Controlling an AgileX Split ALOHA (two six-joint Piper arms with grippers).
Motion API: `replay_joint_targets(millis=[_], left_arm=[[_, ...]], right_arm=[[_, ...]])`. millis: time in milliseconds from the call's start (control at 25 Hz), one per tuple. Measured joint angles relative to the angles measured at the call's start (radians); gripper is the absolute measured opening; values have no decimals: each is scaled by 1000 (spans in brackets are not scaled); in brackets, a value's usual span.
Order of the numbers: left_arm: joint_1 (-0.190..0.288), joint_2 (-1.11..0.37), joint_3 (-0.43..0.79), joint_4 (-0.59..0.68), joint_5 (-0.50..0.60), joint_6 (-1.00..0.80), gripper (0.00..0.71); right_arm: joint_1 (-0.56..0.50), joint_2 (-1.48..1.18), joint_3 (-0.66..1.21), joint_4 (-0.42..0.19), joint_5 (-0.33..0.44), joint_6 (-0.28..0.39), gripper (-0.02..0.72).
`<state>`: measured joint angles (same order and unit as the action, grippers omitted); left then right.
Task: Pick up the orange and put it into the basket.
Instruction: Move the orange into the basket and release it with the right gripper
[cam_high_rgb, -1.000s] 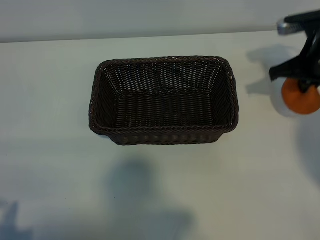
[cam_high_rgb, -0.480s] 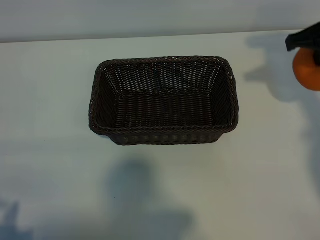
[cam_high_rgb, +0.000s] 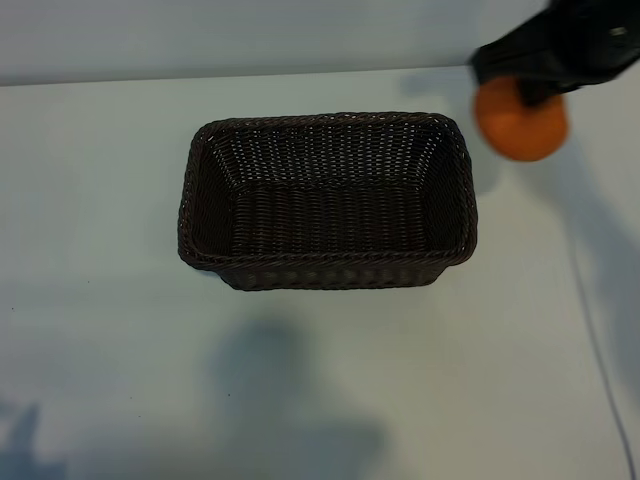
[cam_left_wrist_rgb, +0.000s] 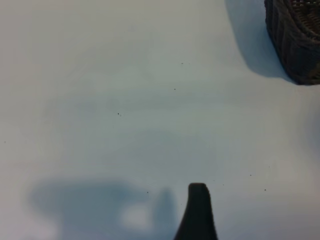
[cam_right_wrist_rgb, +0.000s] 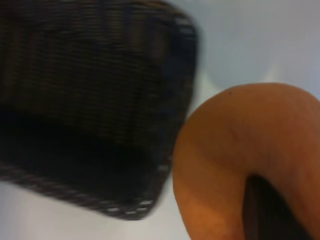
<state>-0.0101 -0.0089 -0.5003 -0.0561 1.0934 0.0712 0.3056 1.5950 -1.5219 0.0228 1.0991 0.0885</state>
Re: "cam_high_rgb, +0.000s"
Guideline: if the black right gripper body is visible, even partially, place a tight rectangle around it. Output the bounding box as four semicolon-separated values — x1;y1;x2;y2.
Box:
499;0;640;95

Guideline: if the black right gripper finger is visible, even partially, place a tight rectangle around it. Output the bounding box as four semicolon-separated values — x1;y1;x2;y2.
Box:
469;43;526;86
518;80;565;109

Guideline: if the orange fruit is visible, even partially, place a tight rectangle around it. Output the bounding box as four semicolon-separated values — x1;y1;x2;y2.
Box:
472;79;570;163

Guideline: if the dark brown wicker basket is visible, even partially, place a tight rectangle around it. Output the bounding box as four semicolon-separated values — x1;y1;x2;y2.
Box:
175;112;480;292

